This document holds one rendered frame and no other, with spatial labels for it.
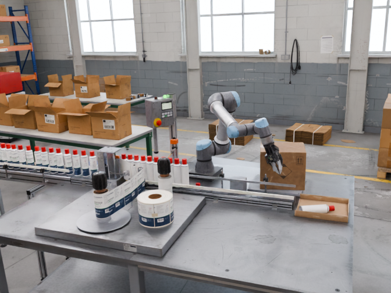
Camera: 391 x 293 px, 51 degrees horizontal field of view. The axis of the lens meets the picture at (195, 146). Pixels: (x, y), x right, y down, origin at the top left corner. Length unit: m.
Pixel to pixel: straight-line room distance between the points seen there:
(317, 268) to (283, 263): 0.16
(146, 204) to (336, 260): 1.01
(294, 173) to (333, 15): 5.21
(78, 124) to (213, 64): 4.28
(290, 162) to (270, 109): 5.43
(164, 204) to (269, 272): 0.68
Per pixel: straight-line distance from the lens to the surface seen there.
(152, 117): 2.77
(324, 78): 7.83
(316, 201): 2.77
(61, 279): 3.26
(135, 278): 2.25
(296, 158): 2.79
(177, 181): 2.80
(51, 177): 3.35
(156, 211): 2.28
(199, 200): 2.62
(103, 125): 4.56
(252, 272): 2.03
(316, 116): 7.98
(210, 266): 2.06
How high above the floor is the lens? 1.96
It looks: 17 degrees down
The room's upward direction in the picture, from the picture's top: 2 degrees counter-clockwise
